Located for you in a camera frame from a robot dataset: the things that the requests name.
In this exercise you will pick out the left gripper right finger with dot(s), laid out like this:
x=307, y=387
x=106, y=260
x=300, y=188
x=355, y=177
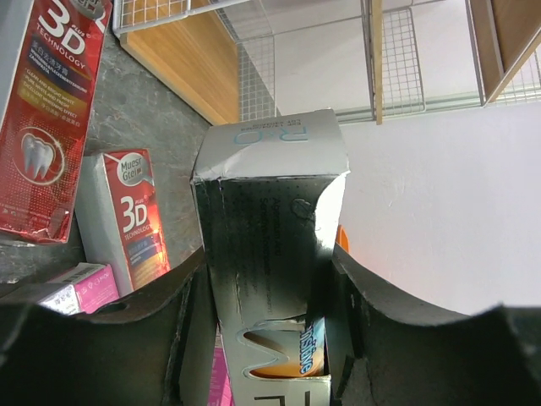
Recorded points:
x=388, y=347

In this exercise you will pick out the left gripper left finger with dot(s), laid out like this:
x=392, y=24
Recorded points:
x=152, y=347

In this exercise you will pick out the red 3d toothpaste box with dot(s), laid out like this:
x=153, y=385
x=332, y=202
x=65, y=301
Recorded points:
x=50, y=57
x=118, y=217

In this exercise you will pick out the silver R&O toothpaste box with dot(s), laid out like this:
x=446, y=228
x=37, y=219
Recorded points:
x=268, y=195

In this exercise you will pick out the pink toothpaste box centre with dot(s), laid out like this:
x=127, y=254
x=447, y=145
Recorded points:
x=220, y=393

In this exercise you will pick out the pink toothpaste box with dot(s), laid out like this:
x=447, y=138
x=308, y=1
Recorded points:
x=220, y=393
x=94, y=285

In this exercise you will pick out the pink toothpaste box left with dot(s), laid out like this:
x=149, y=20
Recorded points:
x=94, y=285

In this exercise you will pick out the silver toothpaste box right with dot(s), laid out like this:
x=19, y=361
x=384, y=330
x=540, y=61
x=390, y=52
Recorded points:
x=61, y=298

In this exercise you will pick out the orange plastic basket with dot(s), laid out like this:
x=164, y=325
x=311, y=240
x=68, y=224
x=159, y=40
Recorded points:
x=342, y=239

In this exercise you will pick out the white wire wooden shelf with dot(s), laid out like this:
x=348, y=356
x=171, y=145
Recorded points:
x=235, y=61

